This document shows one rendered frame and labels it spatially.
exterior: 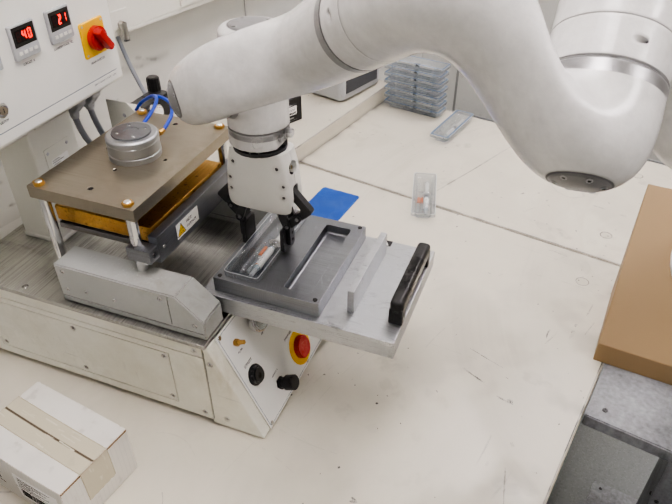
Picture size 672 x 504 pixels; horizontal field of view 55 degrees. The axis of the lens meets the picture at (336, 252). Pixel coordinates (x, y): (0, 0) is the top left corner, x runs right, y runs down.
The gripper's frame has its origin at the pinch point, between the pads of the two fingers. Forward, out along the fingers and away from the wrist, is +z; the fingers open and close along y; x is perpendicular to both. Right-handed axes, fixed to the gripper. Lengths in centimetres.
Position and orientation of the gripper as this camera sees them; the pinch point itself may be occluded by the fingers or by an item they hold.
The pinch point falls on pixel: (267, 233)
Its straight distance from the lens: 98.7
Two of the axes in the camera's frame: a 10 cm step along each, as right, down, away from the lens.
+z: 0.0, 8.0, 6.0
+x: -3.6, 5.6, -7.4
